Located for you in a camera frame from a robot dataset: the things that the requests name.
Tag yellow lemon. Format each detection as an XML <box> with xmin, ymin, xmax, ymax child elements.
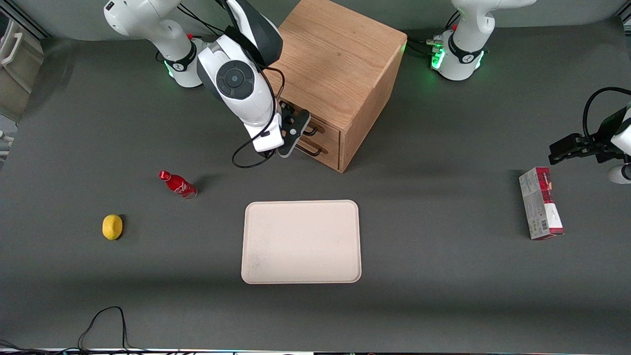
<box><xmin>102</xmin><ymin>214</ymin><xmax>123</xmax><ymax>241</ymax></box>

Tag right wrist camera black cable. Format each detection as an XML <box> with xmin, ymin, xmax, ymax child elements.
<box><xmin>232</xmin><ymin>67</ymin><xmax>286</xmax><ymax>169</ymax></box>

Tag oak wooden drawer cabinet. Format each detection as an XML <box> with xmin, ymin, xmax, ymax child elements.
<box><xmin>266</xmin><ymin>0</ymin><xmax>408</xmax><ymax>173</ymax></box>

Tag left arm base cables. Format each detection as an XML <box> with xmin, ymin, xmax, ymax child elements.
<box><xmin>407</xmin><ymin>10</ymin><xmax>461</xmax><ymax>57</ymax></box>

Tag black cables along table edge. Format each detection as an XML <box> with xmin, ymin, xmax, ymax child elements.
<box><xmin>0</xmin><ymin>339</ymin><xmax>198</xmax><ymax>355</ymax></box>

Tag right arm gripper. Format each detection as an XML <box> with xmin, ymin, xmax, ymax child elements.
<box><xmin>244</xmin><ymin>101</ymin><xmax>297</xmax><ymax>153</ymax></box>

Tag wooden drawer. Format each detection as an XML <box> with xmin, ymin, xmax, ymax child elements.
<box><xmin>307</xmin><ymin>114</ymin><xmax>342</xmax><ymax>150</ymax></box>
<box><xmin>295</xmin><ymin>136</ymin><xmax>342</xmax><ymax>172</ymax></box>

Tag wrist camera black cable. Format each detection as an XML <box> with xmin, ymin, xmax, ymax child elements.
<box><xmin>232</xmin><ymin>67</ymin><xmax>286</xmax><ymax>169</ymax></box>
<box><xmin>583</xmin><ymin>87</ymin><xmax>631</xmax><ymax>141</ymax></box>

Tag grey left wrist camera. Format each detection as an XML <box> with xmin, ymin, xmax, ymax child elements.
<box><xmin>608</xmin><ymin>164</ymin><xmax>631</xmax><ymax>184</ymax></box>

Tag beige plastic bin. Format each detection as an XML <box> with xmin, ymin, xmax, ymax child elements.
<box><xmin>0</xmin><ymin>20</ymin><xmax>43</xmax><ymax>124</ymax></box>

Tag grey and red carton box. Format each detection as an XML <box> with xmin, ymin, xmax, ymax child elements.
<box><xmin>519</xmin><ymin>167</ymin><xmax>565</xmax><ymax>241</ymax></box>

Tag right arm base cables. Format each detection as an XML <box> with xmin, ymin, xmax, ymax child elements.
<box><xmin>177</xmin><ymin>2</ymin><xmax>232</xmax><ymax>40</ymax></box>

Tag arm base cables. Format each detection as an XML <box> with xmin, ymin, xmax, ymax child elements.
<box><xmin>407</xmin><ymin>10</ymin><xmax>461</xmax><ymax>57</ymax></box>
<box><xmin>177</xmin><ymin>2</ymin><xmax>232</xmax><ymax>40</ymax></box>

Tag beige rectangular tray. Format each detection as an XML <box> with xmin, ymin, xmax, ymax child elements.
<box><xmin>241</xmin><ymin>200</ymin><xmax>362</xmax><ymax>284</ymax></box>

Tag looped thin black cable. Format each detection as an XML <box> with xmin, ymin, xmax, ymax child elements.
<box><xmin>78</xmin><ymin>306</ymin><xmax>131</xmax><ymax>352</ymax></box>

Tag left wrist camera black cable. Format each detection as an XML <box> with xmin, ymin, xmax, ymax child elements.
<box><xmin>583</xmin><ymin>87</ymin><xmax>631</xmax><ymax>141</ymax></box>

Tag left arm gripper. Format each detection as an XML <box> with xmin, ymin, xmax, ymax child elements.
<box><xmin>549</xmin><ymin>106</ymin><xmax>631</xmax><ymax>165</ymax></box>

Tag red cola bottle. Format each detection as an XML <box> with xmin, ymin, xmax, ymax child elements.
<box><xmin>158</xmin><ymin>170</ymin><xmax>198</xmax><ymax>200</ymax></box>

